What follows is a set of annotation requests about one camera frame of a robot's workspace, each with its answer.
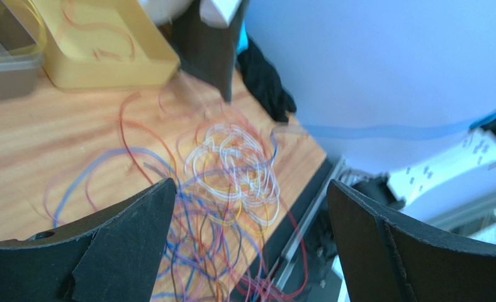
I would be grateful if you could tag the black cloth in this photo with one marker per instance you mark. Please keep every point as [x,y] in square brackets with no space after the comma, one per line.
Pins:
[264,83]

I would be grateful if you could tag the turquoise cloth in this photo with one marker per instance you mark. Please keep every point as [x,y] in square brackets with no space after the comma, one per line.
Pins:
[243,43]

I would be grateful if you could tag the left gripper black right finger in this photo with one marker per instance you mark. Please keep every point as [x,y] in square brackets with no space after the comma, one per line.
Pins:
[388,256]

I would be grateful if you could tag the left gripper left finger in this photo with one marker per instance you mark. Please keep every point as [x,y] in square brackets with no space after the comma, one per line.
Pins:
[111,255]

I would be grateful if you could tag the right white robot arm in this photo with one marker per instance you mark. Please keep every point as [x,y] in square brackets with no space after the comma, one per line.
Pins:
[400,188]

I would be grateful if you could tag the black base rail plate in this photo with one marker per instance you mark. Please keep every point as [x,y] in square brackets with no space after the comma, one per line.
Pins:
[297,255]

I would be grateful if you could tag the olive hanging garment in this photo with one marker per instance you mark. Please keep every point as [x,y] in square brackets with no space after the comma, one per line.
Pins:
[208,53]

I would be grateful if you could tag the yellow plastic tray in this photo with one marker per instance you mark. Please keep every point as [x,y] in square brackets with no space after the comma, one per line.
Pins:
[104,44]

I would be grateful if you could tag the grey metal tray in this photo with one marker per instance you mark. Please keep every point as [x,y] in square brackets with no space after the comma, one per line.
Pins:
[23,38]

